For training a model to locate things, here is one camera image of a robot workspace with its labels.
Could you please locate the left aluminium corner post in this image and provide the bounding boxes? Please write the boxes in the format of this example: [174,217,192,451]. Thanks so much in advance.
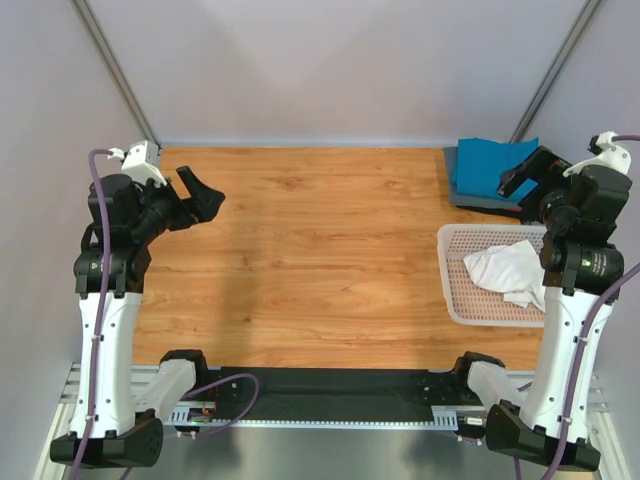
[70,0,161,146]

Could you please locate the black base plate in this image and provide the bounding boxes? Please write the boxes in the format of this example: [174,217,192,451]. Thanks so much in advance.
[197,367,481,421]

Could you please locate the folded black red t-shirt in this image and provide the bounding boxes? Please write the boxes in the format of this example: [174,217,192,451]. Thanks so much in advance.
[460,206,538,225]

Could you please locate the aluminium corner post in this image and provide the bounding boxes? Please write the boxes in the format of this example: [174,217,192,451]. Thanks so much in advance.
[70,0,161,146]
[509,0,606,143]

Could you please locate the grey slotted cable duct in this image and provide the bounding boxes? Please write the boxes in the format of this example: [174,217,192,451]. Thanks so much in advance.
[164,406,486,432]

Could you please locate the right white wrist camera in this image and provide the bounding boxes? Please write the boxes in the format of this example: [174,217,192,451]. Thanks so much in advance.
[562,131,632,178]

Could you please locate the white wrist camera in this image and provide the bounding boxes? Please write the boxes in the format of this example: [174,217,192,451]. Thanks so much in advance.
[108,140,167,188]
[562,131,632,178]

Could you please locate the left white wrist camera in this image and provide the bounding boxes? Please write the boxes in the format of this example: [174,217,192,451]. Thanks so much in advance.
[108,140,167,188]

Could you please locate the white plastic basket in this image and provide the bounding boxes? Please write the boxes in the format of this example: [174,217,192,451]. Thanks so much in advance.
[437,224,545,328]

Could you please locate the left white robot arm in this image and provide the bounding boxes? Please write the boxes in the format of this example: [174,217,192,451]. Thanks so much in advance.
[50,166,225,469]

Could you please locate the right aluminium corner post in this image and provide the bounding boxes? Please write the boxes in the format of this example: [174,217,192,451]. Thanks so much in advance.
[509,0,606,143]

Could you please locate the aluminium frame rail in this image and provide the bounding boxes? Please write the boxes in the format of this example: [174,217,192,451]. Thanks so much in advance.
[59,363,159,405]

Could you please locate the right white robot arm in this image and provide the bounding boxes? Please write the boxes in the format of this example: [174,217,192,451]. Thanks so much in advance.
[450,136,639,479]

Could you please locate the white t-shirt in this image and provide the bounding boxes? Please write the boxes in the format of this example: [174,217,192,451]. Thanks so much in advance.
[463,240,545,312]

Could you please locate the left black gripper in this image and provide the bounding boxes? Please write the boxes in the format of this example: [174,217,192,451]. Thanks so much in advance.
[130,164,225,242]

